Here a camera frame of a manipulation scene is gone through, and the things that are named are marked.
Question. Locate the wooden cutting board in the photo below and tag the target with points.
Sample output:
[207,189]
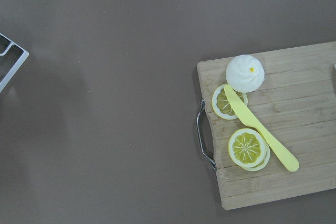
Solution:
[296,103]

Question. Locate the upper lemon slice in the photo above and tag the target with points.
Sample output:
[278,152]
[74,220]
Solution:
[220,104]

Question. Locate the yellow plastic knife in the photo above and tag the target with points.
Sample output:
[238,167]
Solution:
[248,119]

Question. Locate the lower lemon slice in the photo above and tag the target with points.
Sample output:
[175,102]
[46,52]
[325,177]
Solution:
[248,149]

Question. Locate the lemon slice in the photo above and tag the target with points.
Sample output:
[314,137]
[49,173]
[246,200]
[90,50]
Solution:
[248,149]
[220,104]

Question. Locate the white steamed bun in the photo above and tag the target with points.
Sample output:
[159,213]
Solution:
[245,73]

